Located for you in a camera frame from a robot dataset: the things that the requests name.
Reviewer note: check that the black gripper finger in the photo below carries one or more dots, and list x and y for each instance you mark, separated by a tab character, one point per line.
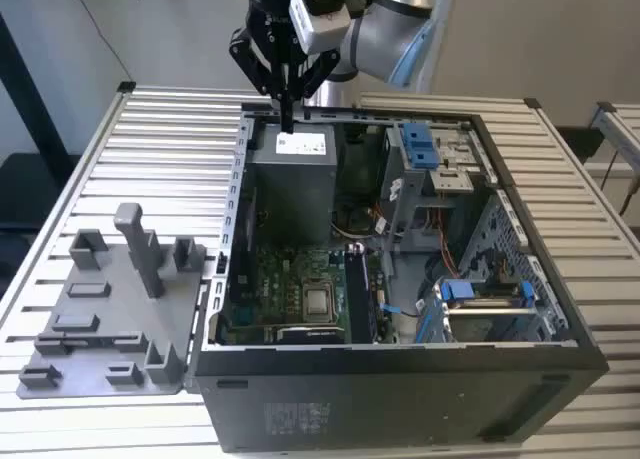
252	59
312	76

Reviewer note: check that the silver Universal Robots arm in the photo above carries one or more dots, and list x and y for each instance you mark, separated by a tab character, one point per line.
380	34

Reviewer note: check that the black RAM slot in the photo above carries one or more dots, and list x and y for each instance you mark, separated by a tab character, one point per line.
363	299
356	299
349	299

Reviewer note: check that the grey power supply unit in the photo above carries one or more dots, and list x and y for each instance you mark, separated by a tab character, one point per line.
290	199

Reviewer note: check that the blue plastic drive latch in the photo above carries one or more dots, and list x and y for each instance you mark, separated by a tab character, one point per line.
417	144

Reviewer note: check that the black table corner cap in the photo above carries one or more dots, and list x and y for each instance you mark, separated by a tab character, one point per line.
127	86
606	106
532	103

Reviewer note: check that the black case fan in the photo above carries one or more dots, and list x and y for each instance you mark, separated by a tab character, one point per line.
245	259

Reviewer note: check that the CPU socket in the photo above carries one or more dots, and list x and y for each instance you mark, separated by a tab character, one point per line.
318	283

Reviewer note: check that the green Dell motherboard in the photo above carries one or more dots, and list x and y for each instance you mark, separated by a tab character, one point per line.
270	289

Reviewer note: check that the silver CPU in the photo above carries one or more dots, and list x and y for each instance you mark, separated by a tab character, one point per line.
318	305

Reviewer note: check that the black graphics card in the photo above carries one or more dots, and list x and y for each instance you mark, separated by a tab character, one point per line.
310	335

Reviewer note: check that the black box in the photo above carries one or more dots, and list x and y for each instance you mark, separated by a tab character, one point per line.
580	144

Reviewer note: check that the grey plastic parts rack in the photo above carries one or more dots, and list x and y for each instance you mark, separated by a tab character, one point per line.
125	309

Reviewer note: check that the disk bay with blue rails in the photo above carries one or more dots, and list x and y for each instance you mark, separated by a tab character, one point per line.
480	309

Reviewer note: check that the aluminium slat side table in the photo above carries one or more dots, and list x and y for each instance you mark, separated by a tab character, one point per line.
622	134

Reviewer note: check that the black open PC case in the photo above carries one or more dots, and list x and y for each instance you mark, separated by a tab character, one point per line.
375	399

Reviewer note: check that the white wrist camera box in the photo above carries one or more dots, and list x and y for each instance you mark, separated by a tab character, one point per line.
322	19

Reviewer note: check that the black desk frame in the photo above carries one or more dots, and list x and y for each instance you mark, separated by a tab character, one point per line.
30	94

